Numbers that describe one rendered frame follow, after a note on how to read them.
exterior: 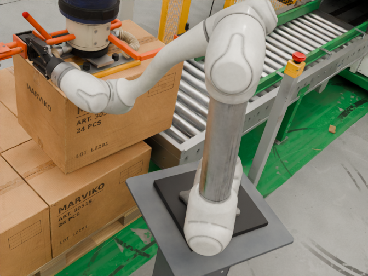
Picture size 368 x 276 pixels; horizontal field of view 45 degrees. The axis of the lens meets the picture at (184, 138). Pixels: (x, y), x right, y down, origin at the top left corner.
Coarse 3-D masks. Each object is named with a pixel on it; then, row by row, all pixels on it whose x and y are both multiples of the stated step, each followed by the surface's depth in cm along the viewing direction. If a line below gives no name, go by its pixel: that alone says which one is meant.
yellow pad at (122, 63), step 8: (112, 56) 180; (120, 56) 185; (80, 64) 176; (88, 64) 171; (112, 64) 179; (120, 64) 180; (128, 64) 182; (136, 64) 185; (88, 72) 172; (96, 72) 173; (104, 72) 175; (112, 72) 177
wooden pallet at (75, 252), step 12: (120, 216) 242; (132, 216) 252; (108, 228) 248; (120, 228) 250; (84, 240) 227; (96, 240) 241; (72, 252) 233; (84, 252) 235; (48, 264) 215; (60, 264) 223
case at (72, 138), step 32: (32, 96) 183; (64, 96) 162; (160, 96) 201; (32, 128) 195; (64, 128) 171; (96, 128) 183; (128, 128) 198; (160, 128) 217; (64, 160) 182; (96, 160) 196
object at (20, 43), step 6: (30, 30) 162; (30, 36) 161; (36, 36) 162; (42, 36) 160; (18, 42) 156; (24, 42) 155; (24, 48) 155; (30, 48) 155; (24, 54) 156; (30, 54) 156; (36, 54) 158
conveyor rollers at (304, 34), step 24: (288, 24) 360; (312, 24) 366; (336, 24) 372; (288, 48) 328; (312, 48) 334; (336, 48) 340; (192, 72) 287; (264, 72) 297; (192, 96) 270; (192, 120) 250
